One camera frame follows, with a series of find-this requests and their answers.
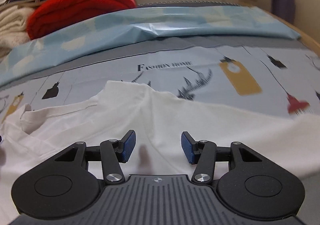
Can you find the red folded garment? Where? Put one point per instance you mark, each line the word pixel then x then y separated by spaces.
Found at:
pixel 82 6

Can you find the purple box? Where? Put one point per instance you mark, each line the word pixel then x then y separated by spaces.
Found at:
pixel 282 6

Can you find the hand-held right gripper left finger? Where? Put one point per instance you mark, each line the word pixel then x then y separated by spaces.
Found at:
pixel 128 145

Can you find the light blue quilt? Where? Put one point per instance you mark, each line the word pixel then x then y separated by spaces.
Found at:
pixel 175 18

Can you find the white garment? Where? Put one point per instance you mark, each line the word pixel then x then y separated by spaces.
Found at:
pixel 175 115

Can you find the printed bed sheet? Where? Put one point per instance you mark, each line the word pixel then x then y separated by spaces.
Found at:
pixel 100 71

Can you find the cream fluffy blanket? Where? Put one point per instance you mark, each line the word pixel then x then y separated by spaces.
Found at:
pixel 12 23

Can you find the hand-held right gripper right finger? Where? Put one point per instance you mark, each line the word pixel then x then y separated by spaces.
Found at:
pixel 188 147

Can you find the wooden bed frame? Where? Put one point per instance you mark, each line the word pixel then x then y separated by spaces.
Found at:
pixel 300 27

